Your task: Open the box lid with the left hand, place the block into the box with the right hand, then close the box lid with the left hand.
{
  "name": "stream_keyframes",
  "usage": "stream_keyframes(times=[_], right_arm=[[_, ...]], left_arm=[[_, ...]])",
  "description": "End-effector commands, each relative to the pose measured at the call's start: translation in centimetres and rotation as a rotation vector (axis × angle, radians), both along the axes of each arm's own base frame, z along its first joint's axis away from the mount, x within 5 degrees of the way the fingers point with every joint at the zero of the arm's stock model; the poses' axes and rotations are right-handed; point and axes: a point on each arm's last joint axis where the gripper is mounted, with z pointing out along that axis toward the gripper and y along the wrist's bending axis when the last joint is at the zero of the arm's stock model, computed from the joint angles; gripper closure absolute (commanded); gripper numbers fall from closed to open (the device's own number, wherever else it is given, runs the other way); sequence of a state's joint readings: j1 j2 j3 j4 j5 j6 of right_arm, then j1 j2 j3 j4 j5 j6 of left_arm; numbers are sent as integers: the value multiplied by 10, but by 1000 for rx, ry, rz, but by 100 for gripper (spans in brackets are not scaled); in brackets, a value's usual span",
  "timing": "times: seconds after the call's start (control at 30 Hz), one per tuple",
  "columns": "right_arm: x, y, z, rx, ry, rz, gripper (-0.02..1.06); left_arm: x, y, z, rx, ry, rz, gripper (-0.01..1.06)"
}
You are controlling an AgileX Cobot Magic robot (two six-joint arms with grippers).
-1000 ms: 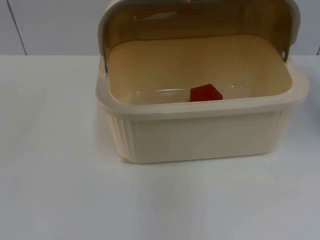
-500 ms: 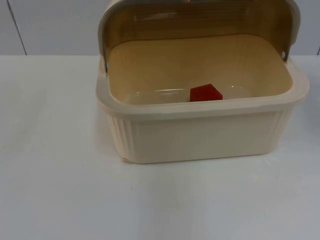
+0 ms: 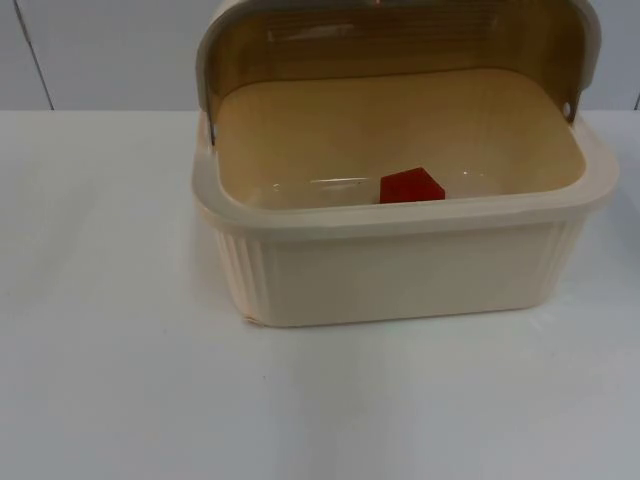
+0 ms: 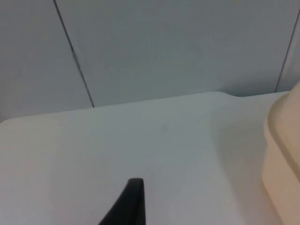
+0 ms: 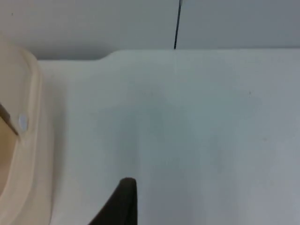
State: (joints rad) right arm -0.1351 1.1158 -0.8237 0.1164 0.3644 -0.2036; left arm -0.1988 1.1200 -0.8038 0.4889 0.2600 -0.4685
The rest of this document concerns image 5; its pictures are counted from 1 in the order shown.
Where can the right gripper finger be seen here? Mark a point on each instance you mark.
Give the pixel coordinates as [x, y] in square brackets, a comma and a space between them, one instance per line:
[119, 206]

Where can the cream box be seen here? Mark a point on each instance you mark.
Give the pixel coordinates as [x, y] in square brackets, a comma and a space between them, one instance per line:
[43, 140]

